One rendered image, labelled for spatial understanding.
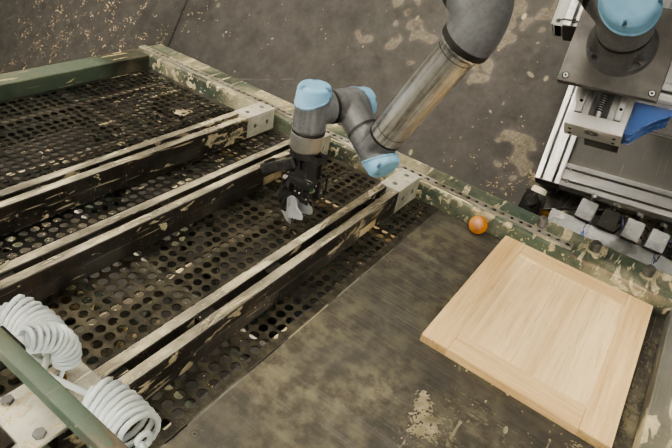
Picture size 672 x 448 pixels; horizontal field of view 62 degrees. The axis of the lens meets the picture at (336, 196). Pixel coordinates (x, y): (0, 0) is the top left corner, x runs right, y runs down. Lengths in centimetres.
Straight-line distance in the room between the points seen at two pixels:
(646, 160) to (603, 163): 14
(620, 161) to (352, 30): 141
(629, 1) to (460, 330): 74
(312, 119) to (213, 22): 223
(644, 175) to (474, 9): 141
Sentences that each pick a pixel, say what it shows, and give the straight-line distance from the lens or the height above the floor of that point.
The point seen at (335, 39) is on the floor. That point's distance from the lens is 293.
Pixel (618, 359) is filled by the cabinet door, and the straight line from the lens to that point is 132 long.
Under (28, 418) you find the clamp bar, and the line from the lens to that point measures 88.
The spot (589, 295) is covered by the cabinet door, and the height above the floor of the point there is 95.
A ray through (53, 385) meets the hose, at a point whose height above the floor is 194.
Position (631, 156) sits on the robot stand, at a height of 21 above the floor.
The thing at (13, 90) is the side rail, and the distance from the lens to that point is 197.
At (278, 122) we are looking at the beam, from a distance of 182.
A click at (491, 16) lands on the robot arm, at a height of 155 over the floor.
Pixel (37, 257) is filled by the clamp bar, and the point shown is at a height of 166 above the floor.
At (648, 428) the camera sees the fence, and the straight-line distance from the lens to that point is 119.
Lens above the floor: 241
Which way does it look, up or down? 65 degrees down
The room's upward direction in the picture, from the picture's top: 63 degrees counter-clockwise
